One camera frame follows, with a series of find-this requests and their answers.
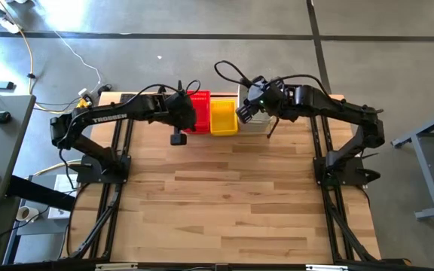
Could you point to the black power adapter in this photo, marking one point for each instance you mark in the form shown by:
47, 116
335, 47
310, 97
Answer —
104, 89

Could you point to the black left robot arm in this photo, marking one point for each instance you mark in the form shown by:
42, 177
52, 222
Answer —
107, 117

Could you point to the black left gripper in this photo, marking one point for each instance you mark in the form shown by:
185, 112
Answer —
181, 111

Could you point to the silver metal bracket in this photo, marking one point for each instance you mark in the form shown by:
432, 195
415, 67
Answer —
326, 268
117, 267

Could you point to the black metal shelf rack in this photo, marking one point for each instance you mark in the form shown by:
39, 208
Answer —
273, 128

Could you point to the small black device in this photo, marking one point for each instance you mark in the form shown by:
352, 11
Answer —
1, 117

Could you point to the black desk leg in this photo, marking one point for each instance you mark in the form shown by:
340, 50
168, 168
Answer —
40, 193

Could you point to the black metal rig frame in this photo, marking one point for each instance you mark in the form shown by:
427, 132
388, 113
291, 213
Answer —
126, 98

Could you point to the white cardboard box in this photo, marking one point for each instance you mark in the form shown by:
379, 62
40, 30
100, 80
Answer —
65, 184

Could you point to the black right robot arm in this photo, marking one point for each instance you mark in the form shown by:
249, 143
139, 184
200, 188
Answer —
337, 109

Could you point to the white power strip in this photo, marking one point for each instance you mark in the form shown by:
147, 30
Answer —
85, 94

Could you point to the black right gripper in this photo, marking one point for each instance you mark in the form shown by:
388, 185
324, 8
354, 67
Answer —
269, 98

